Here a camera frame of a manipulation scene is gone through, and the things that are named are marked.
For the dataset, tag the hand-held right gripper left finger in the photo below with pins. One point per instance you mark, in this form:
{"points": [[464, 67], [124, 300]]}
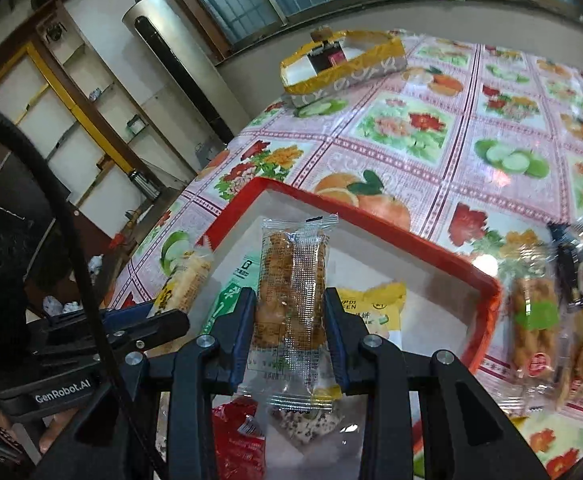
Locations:
{"points": [[244, 330]]}

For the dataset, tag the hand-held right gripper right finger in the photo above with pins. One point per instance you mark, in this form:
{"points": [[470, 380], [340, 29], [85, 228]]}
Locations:
{"points": [[335, 345]]}

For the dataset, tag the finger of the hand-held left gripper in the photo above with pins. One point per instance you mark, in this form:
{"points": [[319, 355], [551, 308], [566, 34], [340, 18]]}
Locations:
{"points": [[126, 317], [161, 332]]}

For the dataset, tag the pale rice cracker packet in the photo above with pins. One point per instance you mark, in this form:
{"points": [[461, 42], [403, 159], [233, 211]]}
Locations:
{"points": [[186, 280]]}

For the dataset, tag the clear fried dough twist packet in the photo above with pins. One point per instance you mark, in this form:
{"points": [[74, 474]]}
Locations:
{"points": [[291, 280]]}

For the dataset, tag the red tray with white inside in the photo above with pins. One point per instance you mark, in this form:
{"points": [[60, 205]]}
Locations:
{"points": [[421, 300]]}

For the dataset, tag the person's left hand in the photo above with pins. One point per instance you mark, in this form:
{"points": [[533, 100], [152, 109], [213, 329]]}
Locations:
{"points": [[54, 430]]}

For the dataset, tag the green and white snack packet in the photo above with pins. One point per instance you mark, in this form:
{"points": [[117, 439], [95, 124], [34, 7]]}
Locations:
{"points": [[234, 285]]}

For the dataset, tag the yellow snack packet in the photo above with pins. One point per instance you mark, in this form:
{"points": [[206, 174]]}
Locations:
{"points": [[376, 307]]}

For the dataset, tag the white crumpled paper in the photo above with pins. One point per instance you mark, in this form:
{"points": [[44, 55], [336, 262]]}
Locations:
{"points": [[64, 305]]}

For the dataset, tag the clear seeded cracker packet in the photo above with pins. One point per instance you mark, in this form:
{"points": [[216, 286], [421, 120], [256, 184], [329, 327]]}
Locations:
{"points": [[306, 422]]}

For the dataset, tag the red snack packet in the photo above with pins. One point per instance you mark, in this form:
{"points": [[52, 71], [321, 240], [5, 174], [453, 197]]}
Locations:
{"points": [[236, 445]]}

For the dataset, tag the green label dough twist packet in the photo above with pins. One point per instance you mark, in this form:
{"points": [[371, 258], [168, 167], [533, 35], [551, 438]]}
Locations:
{"points": [[534, 320]]}

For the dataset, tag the wooden shelf unit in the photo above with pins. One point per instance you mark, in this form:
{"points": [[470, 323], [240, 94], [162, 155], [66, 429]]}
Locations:
{"points": [[71, 110]]}

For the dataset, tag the black snack packet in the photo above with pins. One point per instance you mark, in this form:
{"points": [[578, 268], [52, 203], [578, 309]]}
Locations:
{"points": [[566, 265]]}

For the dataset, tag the yellow patterned cardboard box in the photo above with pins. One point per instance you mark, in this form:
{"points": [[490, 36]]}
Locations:
{"points": [[351, 80]]}

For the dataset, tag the white standing air conditioner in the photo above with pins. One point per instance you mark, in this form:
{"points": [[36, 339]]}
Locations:
{"points": [[171, 50]]}

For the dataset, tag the small dark packet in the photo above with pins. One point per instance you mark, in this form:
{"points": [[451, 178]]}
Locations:
{"points": [[324, 57]]}

